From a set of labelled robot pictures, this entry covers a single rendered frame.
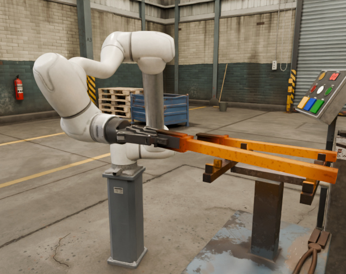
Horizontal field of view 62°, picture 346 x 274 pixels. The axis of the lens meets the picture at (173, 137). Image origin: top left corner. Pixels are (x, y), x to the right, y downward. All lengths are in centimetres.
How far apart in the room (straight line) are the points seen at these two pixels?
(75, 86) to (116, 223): 117
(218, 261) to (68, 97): 59
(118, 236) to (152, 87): 96
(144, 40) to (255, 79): 859
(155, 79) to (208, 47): 922
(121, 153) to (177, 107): 460
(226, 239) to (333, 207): 42
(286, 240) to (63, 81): 77
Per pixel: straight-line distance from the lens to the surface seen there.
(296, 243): 95
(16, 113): 793
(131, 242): 189
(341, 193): 113
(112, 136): 83
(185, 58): 1110
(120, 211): 181
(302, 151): 86
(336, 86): 170
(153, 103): 148
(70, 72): 84
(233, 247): 88
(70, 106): 86
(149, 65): 135
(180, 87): 1121
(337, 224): 117
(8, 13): 802
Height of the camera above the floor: 119
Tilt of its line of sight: 13 degrees down
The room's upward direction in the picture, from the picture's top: straight up
